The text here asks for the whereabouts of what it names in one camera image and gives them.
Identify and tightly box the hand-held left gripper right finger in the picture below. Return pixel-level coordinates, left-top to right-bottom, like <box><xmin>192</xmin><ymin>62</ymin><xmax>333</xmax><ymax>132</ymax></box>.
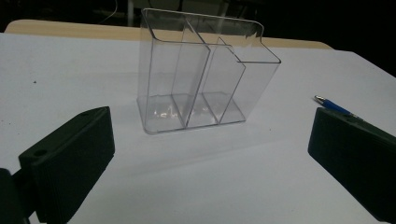
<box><xmin>307</xmin><ymin>106</ymin><xmax>396</xmax><ymax>224</ymax></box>

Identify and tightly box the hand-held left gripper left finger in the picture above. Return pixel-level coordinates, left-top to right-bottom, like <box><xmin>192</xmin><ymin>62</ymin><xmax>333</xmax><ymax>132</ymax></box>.
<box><xmin>18</xmin><ymin>105</ymin><xmax>116</xmax><ymax>224</ymax></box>

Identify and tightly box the blue ballpoint pen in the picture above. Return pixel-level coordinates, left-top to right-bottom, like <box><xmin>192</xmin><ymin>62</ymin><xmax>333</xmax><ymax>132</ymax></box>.
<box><xmin>313</xmin><ymin>94</ymin><xmax>364</xmax><ymax>122</ymax></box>

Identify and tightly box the clear plastic pen holder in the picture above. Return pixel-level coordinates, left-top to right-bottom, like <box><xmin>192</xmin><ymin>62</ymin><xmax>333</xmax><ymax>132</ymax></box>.
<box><xmin>136</xmin><ymin>7</ymin><xmax>282</xmax><ymax>135</ymax></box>

